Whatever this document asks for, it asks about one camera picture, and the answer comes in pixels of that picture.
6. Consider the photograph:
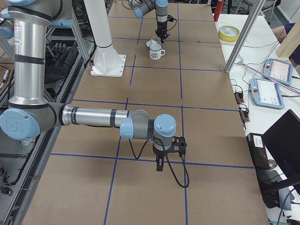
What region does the white enamel mug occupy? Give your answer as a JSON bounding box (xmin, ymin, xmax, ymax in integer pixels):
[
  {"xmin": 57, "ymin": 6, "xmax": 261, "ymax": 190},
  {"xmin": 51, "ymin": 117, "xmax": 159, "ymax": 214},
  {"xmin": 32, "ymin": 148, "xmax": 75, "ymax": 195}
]
[{"xmin": 149, "ymin": 44, "xmax": 165, "ymax": 60}]

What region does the yellow tape roll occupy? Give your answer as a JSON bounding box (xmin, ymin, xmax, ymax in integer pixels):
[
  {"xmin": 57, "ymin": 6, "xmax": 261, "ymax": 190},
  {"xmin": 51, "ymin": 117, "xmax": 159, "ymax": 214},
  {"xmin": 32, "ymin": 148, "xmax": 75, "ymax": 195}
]
[{"xmin": 218, "ymin": 25, "xmax": 240, "ymax": 43}]

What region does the red cylinder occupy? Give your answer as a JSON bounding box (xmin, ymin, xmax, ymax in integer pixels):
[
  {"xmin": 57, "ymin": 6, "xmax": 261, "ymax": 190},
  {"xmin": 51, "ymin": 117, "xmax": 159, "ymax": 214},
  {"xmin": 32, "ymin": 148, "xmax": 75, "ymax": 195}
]
[{"xmin": 214, "ymin": 0, "xmax": 224, "ymax": 22}]

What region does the near orange circuit board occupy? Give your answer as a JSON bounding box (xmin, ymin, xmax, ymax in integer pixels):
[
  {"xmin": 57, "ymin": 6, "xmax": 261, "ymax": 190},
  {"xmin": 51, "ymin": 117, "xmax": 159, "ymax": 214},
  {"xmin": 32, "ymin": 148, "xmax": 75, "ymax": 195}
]
[{"xmin": 239, "ymin": 109, "xmax": 250, "ymax": 122}]

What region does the orange circuit board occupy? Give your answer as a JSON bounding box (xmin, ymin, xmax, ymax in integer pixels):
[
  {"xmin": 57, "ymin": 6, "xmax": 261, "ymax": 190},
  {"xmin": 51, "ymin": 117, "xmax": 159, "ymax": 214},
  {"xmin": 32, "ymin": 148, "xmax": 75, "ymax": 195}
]
[
  {"xmin": 234, "ymin": 92, "xmax": 244, "ymax": 104},
  {"xmin": 239, "ymin": 109, "xmax": 250, "ymax": 122}
]

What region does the far orange circuit board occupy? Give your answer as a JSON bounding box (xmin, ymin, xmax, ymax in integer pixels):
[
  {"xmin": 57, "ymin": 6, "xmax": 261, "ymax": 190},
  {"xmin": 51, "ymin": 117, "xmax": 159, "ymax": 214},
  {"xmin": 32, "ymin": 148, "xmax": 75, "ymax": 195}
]
[{"xmin": 234, "ymin": 92, "xmax": 244, "ymax": 104}]

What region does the black computer box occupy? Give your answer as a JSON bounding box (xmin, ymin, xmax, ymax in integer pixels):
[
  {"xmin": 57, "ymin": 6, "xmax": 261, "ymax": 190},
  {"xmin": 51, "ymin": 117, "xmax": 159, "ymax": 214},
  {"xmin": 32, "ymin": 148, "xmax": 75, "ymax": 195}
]
[{"xmin": 246, "ymin": 133, "xmax": 283, "ymax": 208}]

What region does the near teach pendant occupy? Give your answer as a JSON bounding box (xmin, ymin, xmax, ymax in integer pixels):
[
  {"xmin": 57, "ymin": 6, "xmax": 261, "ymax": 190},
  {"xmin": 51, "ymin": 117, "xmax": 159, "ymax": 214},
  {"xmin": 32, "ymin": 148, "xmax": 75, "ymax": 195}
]
[{"xmin": 250, "ymin": 78, "xmax": 285, "ymax": 109}]

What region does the teach pendant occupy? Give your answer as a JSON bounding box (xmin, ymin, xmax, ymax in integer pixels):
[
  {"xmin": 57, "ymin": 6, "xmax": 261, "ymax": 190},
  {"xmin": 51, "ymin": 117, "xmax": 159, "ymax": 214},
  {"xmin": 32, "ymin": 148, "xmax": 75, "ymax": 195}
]
[
  {"xmin": 263, "ymin": 59, "xmax": 293, "ymax": 85},
  {"xmin": 250, "ymin": 78, "xmax": 285, "ymax": 109}
]

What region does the black monitor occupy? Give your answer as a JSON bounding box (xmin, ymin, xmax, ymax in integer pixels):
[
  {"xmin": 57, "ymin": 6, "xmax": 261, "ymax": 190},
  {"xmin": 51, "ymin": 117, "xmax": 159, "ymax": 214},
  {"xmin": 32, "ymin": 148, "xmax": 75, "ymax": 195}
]
[{"xmin": 262, "ymin": 109, "xmax": 300, "ymax": 192}]

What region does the far teach pendant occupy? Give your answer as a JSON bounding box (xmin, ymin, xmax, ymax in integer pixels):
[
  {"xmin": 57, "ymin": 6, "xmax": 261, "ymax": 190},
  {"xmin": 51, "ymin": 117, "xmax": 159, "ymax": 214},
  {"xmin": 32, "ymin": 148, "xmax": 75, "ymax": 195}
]
[{"xmin": 263, "ymin": 59, "xmax": 293, "ymax": 85}]

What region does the wooden board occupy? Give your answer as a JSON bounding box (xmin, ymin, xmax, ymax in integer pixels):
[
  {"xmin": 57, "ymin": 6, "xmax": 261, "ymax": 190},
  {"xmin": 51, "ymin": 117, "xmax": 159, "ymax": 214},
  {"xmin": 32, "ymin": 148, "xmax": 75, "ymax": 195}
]
[{"xmin": 276, "ymin": 20, "xmax": 300, "ymax": 58}]

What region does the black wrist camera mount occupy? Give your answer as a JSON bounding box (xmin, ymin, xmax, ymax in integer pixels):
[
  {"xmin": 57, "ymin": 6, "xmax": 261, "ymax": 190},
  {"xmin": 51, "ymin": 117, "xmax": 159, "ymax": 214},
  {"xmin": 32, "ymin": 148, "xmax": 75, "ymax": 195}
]
[{"xmin": 166, "ymin": 136, "xmax": 187, "ymax": 161}]

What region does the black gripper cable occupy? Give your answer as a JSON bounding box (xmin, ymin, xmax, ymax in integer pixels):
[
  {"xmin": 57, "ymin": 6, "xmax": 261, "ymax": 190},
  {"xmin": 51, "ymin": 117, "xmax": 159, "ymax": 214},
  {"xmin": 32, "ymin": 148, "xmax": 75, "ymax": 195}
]
[{"xmin": 128, "ymin": 137, "xmax": 190, "ymax": 188}]

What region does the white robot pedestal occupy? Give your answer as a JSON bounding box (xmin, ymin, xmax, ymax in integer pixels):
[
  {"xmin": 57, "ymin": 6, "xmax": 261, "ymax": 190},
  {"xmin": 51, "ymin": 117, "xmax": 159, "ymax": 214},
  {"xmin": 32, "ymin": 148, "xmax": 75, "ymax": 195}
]
[{"xmin": 84, "ymin": 0, "xmax": 126, "ymax": 77}]

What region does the aluminium frame post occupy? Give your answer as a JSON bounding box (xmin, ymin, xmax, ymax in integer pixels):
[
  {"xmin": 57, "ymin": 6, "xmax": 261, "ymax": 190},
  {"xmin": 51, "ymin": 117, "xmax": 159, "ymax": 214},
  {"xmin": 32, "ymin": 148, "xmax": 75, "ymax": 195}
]
[{"xmin": 225, "ymin": 0, "xmax": 266, "ymax": 73}]

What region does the blue network cable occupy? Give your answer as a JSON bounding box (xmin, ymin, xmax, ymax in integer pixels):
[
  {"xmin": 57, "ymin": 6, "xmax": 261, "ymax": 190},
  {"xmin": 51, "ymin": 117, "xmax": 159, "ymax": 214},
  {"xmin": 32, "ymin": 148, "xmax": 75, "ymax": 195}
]
[{"xmin": 277, "ymin": 188, "xmax": 295, "ymax": 225}]

